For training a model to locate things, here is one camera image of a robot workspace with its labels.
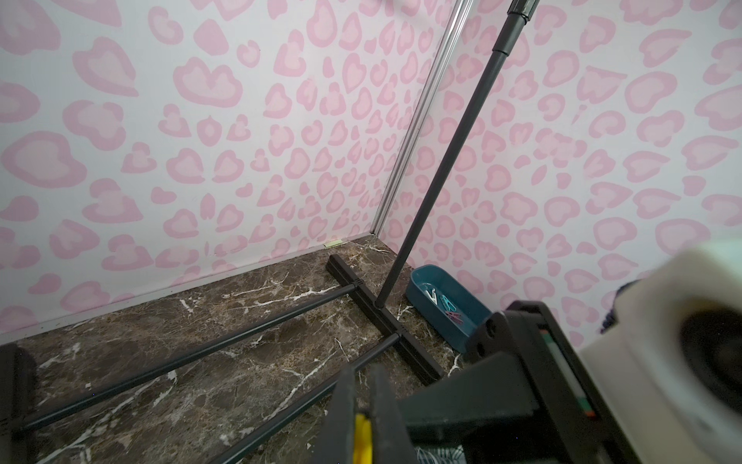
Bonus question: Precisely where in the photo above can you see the pink clothespin in tray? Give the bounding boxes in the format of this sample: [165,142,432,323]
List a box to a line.
[446,311,463,325]

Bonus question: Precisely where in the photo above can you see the black clothes rack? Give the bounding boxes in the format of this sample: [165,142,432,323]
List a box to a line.
[0,0,541,464]

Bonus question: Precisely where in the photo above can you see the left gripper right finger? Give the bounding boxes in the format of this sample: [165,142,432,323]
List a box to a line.
[369,365,417,464]

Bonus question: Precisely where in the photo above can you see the teal plastic tray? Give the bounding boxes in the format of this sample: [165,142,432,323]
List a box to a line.
[405,265,492,354]

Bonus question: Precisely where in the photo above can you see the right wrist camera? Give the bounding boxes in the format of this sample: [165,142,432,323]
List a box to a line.
[580,239,741,463]

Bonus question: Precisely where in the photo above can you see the yellow clothespin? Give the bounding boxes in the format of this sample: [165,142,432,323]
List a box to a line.
[353,414,373,464]

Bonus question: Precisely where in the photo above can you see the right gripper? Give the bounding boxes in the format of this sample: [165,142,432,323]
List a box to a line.
[399,301,638,463]

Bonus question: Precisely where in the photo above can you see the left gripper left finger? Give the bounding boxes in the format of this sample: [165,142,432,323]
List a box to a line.
[312,367,356,464]

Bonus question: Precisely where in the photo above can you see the green clothespin in tray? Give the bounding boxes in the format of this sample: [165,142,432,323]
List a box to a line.
[435,295,458,312]

